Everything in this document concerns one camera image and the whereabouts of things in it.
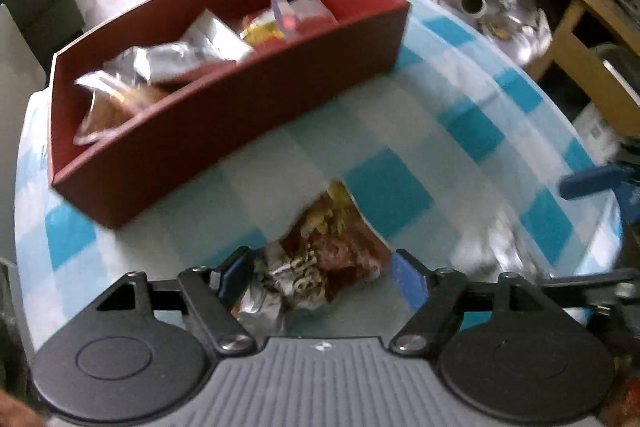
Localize yellow red snack bag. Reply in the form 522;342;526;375
239;10;285;48

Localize brown snack packet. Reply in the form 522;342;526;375
232;181;392;335

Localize sausage vacuum pack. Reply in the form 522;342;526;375
450;212;550;283

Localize red cardboard box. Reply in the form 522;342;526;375
48;0;410;229

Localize Kaprons wafer pack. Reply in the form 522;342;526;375
270;0;337;40

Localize silver foil snack bag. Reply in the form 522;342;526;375
103;42;235;86

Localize orange spicy snack pack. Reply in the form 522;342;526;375
74;70;168;146

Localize blue checkered tablecloth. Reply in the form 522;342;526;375
11;0;623;347

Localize metal kettle in bag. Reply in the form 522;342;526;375
433;0;552;67

